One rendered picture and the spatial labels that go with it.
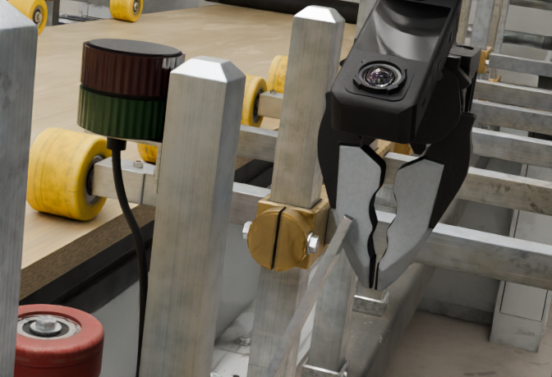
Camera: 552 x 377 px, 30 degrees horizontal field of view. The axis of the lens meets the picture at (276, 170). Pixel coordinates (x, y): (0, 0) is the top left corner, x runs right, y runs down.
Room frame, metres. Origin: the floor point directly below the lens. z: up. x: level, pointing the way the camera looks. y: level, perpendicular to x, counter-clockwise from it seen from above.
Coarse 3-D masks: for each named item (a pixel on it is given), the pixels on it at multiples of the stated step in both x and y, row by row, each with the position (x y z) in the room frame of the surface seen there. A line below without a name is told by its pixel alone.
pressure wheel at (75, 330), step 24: (24, 312) 0.67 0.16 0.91; (48, 312) 0.68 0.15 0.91; (72, 312) 0.68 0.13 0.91; (24, 336) 0.63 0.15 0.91; (48, 336) 0.65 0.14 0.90; (72, 336) 0.64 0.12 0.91; (96, 336) 0.65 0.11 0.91; (24, 360) 0.62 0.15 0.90; (48, 360) 0.62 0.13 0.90; (72, 360) 0.63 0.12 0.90; (96, 360) 0.65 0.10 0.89
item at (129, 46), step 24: (96, 48) 0.58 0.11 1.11; (120, 48) 0.58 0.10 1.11; (144, 48) 0.60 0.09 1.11; (168, 48) 0.61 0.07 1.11; (120, 96) 0.57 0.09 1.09; (144, 96) 0.58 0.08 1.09; (120, 144) 0.60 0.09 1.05; (144, 144) 0.58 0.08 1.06; (120, 168) 0.60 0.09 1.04; (120, 192) 0.60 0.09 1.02; (144, 264) 0.59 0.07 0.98; (144, 288) 0.59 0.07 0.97; (144, 312) 0.59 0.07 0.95
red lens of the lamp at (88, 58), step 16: (96, 64) 0.58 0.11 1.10; (112, 64) 0.57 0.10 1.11; (128, 64) 0.57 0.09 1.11; (144, 64) 0.57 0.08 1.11; (160, 64) 0.58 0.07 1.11; (176, 64) 0.59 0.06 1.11; (80, 80) 0.59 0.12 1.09; (96, 80) 0.58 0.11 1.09; (112, 80) 0.57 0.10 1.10; (128, 80) 0.57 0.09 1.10; (144, 80) 0.57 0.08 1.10; (160, 80) 0.58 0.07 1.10
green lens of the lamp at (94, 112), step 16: (80, 96) 0.59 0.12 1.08; (96, 96) 0.58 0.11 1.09; (80, 112) 0.59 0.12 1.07; (96, 112) 0.58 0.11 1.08; (112, 112) 0.57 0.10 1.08; (128, 112) 0.57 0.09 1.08; (144, 112) 0.57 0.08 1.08; (160, 112) 0.58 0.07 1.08; (96, 128) 0.57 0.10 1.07; (112, 128) 0.57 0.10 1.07; (128, 128) 0.57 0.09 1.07; (144, 128) 0.57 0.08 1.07; (160, 128) 0.58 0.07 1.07
